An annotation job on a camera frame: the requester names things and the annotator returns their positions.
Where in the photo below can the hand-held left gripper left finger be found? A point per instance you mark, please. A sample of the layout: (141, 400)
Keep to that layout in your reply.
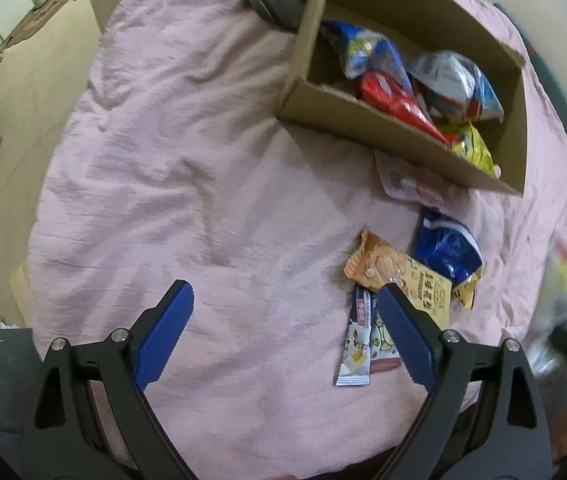
(163, 335)

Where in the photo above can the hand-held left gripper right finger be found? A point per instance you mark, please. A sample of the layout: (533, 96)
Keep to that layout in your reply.
(408, 335)

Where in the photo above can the grey and red snack packet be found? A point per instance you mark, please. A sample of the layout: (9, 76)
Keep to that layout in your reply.
(383, 347)

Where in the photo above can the small white snack packet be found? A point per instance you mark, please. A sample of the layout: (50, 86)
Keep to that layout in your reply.
(356, 350)

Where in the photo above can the orange and beige peanut packet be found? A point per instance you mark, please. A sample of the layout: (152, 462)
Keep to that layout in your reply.
(388, 265)

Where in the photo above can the dark blue snack packet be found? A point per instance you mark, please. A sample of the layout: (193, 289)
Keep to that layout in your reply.
(446, 250)

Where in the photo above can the pink snack packet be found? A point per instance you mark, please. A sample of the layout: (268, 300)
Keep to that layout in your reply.
(408, 182)

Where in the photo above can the yellow snack packet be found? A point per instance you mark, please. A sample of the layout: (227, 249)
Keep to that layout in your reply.
(476, 147)

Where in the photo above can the brown cardboard box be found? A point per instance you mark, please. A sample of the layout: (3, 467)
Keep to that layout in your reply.
(388, 135)

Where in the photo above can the light blue snack packet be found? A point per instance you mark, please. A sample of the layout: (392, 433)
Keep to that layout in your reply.
(456, 85)

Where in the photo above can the blue and white snack packet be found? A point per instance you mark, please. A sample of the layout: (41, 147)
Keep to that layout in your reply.
(363, 47)

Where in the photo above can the pink blanket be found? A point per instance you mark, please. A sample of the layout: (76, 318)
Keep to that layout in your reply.
(188, 160)

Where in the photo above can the teal rolled mat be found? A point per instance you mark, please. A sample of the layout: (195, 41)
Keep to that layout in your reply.
(558, 95)

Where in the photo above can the brown patterned rug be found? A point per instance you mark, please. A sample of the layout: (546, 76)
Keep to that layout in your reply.
(38, 17)

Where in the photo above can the dark grey garment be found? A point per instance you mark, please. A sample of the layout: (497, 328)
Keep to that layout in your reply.
(281, 2)

